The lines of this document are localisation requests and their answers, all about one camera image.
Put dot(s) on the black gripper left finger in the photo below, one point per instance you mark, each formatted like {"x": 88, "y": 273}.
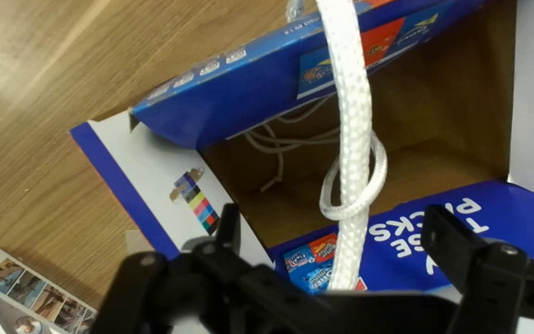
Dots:
{"x": 151, "y": 293}

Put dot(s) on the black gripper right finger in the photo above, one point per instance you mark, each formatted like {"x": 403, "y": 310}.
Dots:
{"x": 494, "y": 278}

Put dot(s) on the blue cardboard snack box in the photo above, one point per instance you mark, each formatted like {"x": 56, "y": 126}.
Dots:
{"x": 149, "y": 154}

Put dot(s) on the small white product box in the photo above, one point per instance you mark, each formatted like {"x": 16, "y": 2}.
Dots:
{"x": 34, "y": 304}

